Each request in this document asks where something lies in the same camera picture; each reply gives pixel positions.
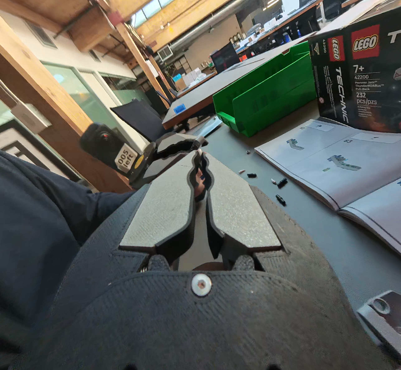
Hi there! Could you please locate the clear plastic bag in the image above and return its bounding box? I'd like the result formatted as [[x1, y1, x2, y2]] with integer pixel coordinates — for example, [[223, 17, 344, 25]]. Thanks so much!
[[194, 116, 223, 139]]

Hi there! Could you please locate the stack of white boxes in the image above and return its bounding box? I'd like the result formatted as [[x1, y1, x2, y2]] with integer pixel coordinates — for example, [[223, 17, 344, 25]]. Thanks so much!
[[182, 67, 208, 87]]

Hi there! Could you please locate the black office chair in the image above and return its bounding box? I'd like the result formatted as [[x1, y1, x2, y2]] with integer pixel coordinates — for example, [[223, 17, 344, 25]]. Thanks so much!
[[110, 99, 167, 142]]

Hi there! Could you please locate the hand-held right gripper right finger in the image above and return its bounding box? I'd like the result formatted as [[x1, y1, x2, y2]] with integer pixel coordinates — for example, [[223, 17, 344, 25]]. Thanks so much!
[[201, 152, 282, 268]]

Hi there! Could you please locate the framed black white poster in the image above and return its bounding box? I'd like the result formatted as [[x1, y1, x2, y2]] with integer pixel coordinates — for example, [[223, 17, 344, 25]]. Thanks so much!
[[0, 119, 82, 183]]

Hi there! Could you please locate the green plastic bin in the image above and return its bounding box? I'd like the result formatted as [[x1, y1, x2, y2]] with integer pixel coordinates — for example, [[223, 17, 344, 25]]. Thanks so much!
[[212, 41, 317, 138]]

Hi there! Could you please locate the person's left forearm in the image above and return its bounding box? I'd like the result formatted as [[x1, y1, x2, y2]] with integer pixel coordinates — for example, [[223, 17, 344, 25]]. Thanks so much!
[[75, 185, 140, 245]]

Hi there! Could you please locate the white wall box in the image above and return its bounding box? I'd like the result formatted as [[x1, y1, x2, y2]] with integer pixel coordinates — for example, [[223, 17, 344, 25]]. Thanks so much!
[[11, 103, 52, 134]]

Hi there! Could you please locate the black computer monitor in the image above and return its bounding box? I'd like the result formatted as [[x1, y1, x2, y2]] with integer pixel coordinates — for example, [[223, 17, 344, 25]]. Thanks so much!
[[211, 42, 240, 73]]

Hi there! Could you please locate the black lego set box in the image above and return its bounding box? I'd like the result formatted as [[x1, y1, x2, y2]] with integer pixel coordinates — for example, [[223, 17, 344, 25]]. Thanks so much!
[[308, 9, 401, 134]]

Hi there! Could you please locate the lego instruction booklet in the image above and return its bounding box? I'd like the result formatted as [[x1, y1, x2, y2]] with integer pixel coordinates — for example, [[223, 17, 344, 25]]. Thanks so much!
[[254, 119, 401, 256]]

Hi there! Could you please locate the grey wood-edged table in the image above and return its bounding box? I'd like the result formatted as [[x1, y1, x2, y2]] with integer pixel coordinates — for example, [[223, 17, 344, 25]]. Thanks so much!
[[162, 48, 311, 130]]

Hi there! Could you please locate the wooden pillar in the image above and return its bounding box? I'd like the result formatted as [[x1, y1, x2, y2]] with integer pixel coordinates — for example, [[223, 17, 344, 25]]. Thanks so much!
[[0, 16, 132, 193]]

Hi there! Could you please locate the grey bracket with hole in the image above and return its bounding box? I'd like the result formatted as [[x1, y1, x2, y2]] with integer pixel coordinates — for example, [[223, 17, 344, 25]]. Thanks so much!
[[357, 290, 401, 358]]

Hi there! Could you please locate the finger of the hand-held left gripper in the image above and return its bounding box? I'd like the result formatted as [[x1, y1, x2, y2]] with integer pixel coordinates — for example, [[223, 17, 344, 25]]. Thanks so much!
[[138, 152, 192, 189], [156, 133, 208, 160]]

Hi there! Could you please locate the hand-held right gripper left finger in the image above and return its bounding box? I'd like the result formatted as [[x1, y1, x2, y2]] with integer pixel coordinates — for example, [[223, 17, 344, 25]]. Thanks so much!
[[118, 151, 199, 267]]

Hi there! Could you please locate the person's left hand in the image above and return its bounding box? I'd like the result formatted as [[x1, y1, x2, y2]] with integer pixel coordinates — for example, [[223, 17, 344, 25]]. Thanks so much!
[[194, 170, 208, 202]]

